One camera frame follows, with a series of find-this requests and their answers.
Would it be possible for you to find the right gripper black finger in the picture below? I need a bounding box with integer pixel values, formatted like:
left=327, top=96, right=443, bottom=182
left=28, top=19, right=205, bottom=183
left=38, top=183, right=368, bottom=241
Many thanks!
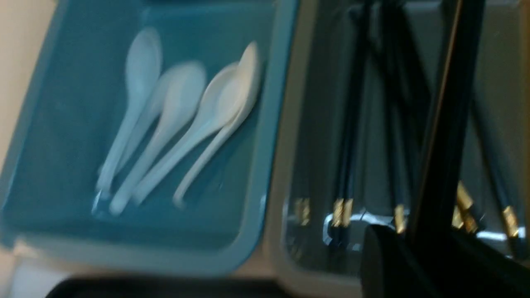
left=360, top=0, right=529, bottom=298

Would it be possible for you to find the brown plastic bin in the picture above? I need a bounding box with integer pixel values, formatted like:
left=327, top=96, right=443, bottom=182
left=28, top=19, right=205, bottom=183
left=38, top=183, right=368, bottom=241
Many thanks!
left=265, top=0, right=529, bottom=298

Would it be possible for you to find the black chopsticks bundle in bin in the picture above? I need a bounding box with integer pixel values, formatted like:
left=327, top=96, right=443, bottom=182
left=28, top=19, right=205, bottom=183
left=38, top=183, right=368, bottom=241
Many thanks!
left=281, top=0, right=529, bottom=262

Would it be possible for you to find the white spoon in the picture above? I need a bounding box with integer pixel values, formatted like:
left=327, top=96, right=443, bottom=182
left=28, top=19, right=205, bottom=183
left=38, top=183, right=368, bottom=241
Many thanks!
left=95, top=26, right=163, bottom=194
left=115, top=60, right=196, bottom=174
left=109, top=60, right=207, bottom=216
left=127, top=63, right=243, bottom=205
left=173, top=40, right=262, bottom=208

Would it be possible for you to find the black serving tray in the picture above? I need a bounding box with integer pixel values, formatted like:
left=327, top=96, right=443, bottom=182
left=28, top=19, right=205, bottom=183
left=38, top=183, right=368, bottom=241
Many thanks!
left=46, top=277, right=292, bottom=298

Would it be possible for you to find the white spoon far left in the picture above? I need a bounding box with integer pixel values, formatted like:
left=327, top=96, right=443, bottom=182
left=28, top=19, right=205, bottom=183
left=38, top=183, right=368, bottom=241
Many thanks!
left=95, top=26, right=163, bottom=194

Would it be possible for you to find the teal plastic bin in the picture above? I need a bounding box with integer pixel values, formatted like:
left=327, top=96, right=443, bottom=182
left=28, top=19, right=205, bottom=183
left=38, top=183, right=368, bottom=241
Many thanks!
left=1, top=0, right=301, bottom=277

